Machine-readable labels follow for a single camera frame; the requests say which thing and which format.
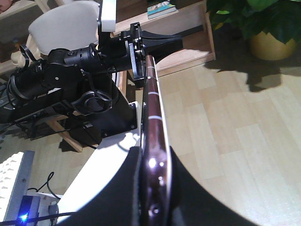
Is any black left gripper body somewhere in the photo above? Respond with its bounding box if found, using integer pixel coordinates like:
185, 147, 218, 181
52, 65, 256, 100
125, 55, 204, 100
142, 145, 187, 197
98, 22, 145, 88

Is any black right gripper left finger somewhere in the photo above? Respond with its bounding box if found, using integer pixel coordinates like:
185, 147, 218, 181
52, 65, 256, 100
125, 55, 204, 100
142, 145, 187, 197
58, 146, 142, 226

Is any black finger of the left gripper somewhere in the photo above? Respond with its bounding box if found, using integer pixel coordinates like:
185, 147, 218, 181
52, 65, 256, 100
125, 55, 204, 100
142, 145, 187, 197
141, 31, 183, 63

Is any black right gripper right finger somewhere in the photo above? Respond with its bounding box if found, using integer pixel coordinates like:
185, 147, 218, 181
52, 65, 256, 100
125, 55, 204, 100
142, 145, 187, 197
168, 149, 256, 226

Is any black smartphone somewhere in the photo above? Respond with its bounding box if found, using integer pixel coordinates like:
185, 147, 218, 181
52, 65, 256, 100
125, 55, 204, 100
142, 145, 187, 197
140, 55, 172, 226

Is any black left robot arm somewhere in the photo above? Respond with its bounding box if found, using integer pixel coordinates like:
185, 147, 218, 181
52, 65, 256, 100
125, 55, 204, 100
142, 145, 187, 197
6, 23, 182, 226

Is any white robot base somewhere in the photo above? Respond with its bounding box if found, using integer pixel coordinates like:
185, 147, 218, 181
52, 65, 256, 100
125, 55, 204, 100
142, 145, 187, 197
58, 101, 141, 213

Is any teal book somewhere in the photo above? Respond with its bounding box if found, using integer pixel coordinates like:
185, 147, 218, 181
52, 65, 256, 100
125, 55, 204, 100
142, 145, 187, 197
147, 0, 177, 19

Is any light wooden shelf unit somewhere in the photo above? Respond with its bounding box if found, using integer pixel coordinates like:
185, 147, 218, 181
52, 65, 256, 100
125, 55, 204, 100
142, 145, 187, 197
114, 0, 216, 76

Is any white chair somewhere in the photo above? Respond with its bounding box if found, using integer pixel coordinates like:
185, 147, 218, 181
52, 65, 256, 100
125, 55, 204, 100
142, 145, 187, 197
28, 0, 99, 55

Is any grey electronics box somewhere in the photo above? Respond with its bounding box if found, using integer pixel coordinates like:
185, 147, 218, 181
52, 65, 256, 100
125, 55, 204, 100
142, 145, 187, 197
0, 151, 58, 226

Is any yellow plant pot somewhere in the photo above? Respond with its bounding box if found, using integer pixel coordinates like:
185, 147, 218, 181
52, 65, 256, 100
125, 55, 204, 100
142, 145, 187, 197
249, 32, 297, 61

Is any green potted plant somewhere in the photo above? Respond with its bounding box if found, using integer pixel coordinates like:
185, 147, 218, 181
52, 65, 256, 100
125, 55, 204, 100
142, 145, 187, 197
206, 0, 301, 44

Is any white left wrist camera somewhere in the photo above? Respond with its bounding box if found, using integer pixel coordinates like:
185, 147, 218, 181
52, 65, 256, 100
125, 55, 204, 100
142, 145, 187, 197
101, 0, 117, 32

